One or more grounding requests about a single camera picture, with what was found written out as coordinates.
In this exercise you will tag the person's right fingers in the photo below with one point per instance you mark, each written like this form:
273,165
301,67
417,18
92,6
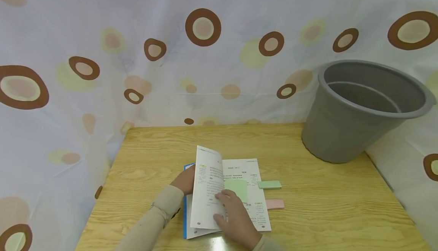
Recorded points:
232,194

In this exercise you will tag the person's right thumb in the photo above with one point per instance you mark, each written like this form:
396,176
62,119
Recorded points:
219,219

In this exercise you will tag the book with blue cover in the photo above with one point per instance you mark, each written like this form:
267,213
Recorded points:
208,182

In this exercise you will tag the person's right forearm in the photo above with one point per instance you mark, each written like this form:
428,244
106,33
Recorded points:
268,244

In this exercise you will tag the green sticky note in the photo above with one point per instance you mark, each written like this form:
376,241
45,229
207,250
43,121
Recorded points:
239,188

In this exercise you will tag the green sticky note pad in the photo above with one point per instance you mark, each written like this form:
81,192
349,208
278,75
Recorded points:
269,184

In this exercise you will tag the pink sticky note pad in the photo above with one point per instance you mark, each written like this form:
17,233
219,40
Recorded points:
275,204

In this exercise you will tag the person's left hand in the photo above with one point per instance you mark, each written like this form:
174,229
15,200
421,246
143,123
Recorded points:
184,181

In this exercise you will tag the person's left forearm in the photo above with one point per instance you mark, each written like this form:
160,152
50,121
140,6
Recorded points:
154,224

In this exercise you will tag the person's right index finger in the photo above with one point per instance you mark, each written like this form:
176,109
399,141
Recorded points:
221,198

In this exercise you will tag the grey plastic bucket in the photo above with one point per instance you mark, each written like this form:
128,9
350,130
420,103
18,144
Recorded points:
342,129

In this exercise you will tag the person's right hand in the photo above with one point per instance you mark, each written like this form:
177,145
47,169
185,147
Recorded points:
237,220

